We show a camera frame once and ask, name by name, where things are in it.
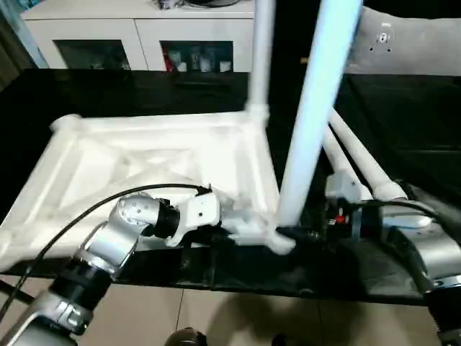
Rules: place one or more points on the white plastic table top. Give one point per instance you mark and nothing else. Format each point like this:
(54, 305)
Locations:
(126, 155)

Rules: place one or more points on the white plastic table leg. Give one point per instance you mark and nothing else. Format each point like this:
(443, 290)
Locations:
(336, 151)
(360, 151)
(317, 90)
(261, 54)

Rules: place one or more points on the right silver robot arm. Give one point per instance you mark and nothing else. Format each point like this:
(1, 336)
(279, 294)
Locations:
(421, 241)

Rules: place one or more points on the dark olive round object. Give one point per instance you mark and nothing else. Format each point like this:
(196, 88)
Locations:
(187, 337)

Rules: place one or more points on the black mat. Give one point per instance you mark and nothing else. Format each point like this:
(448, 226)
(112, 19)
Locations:
(414, 115)

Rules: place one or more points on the red item behind glass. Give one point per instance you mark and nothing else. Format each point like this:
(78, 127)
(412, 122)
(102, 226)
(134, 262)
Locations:
(168, 61)

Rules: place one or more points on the grey cushion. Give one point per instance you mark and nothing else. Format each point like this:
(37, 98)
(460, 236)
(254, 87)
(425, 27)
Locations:
(407, 43)

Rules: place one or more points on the grey helmet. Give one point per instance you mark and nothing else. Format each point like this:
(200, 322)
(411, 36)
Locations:
(212, 3)

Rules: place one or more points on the white cabinet with glass doors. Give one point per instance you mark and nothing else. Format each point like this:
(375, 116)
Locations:
(90, 29)

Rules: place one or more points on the beige curtain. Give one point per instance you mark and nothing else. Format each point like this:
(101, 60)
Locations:
(11, 39)

